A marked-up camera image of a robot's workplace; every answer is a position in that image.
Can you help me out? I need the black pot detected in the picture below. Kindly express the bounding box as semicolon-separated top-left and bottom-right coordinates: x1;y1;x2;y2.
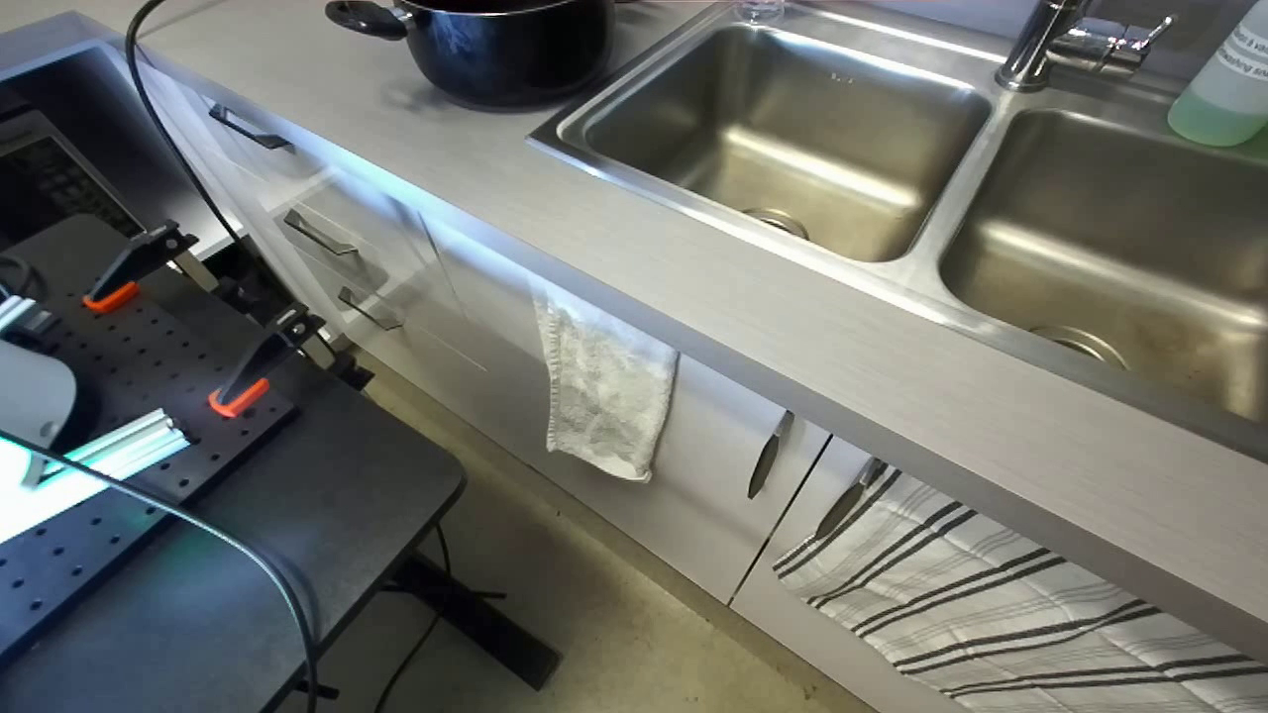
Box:
325;0;618;109

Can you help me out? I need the white towel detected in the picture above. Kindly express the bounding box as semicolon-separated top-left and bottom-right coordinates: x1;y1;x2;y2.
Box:
532;285;681;484

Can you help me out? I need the drawer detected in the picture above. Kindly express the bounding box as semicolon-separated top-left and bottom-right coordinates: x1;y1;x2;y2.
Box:
243;170;442;298
139;61;336;191
297;248;496;402

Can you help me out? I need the stainless steel double sink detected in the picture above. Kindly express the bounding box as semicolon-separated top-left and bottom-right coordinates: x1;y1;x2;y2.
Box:
526;0;1268;463

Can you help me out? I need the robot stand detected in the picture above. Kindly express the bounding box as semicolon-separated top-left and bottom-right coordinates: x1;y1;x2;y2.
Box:
0;213;562;713

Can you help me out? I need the black clamp with orange tip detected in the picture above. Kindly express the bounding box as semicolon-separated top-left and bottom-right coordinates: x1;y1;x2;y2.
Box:
82;220;200;316
207;305;329;420

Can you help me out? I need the striped towel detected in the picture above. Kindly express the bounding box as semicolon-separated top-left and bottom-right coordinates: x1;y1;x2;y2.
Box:
772;463;1268;713

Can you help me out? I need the chrome tap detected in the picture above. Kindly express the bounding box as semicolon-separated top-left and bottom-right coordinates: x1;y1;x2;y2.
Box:
995;0;1177;93

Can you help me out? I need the laptop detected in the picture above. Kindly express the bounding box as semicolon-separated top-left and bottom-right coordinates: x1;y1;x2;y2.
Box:
0;109;148;249

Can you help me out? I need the green soap bottle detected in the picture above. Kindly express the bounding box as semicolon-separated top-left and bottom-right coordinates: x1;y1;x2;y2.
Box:
1167;0;1268;149

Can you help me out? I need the door handle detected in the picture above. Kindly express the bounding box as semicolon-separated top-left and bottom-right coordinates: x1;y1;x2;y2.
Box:
813;457;889;542
746;410;796;500

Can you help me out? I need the drawer handle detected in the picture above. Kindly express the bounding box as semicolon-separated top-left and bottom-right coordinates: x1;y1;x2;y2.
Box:
283;207;361;257
337;286;404;332
207;103;296;153

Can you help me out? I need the black cable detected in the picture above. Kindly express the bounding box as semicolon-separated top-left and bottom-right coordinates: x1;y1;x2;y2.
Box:
373;522;507;713
124;0;246;251
0;430;320;713

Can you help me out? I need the aluminium rail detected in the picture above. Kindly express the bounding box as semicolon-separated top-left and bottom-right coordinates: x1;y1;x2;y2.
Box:
20;408;192;489

